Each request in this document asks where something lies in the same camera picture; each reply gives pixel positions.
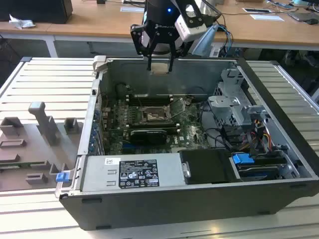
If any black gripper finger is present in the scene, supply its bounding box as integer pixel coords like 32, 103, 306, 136
142, 31, 160, 72
168, 41, 187, 73

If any metal socket cover frame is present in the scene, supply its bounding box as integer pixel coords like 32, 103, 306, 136
168, 98, 187, 120

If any CPU socket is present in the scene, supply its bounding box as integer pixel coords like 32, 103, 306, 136
140, 106, 174, 124

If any blue expansion slot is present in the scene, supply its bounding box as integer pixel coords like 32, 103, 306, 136
121, 142, 137, 153

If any pale blue teach pendant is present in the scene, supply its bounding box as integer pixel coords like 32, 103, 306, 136
191, 24, 219, 56

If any black RAM stick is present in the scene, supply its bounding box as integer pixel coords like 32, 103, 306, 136
127, 94, 174, 106

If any wooden desk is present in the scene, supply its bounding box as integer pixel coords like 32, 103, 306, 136
0, 0, 319, 52

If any metal drive cage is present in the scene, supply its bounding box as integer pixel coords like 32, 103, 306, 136
207, 67, 270, 128

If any green motherboard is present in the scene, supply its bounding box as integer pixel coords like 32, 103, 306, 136
101, 96, 210, 155

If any black graphics card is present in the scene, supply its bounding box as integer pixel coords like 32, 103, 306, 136
129, 128, 167, 145

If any white framed tablet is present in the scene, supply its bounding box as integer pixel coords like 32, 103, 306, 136
242, 7, 272, 14

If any white paper sheet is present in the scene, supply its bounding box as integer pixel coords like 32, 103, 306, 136
250, 13, 285, 22

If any black computer tower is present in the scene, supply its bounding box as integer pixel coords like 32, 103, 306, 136
0, 0, 73, 25

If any blue disk carrier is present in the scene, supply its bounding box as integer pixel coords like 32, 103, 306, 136
231, 152, 255, 165

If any crumpled white paper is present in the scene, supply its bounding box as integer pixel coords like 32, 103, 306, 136
8, 13, 36, 30

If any grey power supply box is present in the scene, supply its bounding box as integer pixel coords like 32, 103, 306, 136
81, 152, 191, 193

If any grey laptop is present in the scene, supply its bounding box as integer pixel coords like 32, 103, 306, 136
288, 11, 319, 23

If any black disk drive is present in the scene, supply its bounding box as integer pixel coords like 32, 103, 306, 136
235, 160, 286, 181

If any grey parts rack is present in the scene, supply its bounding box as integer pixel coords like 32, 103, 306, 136
0, 101, 85, 192

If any open black PC case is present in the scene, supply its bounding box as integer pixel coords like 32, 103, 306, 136
59, 55, 319, 231

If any green RAM stick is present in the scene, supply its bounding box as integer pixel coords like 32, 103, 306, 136
0, 161, 47, 168

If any small wrist camera box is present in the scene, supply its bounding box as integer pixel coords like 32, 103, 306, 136
130, 23, 147, 56

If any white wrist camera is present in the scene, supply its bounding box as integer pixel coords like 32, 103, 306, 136
174, 3, 208, 42

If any grey case handle latch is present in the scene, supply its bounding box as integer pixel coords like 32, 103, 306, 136
92, 55, 108, 73

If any blue cable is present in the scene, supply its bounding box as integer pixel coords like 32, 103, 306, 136
218, 23, 234, 52

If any black cable bundle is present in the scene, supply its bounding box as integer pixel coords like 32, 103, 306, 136
200, 103, 240, 151

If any red yellow wire bundle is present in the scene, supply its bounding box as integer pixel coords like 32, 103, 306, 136
245, 119, 273, 155

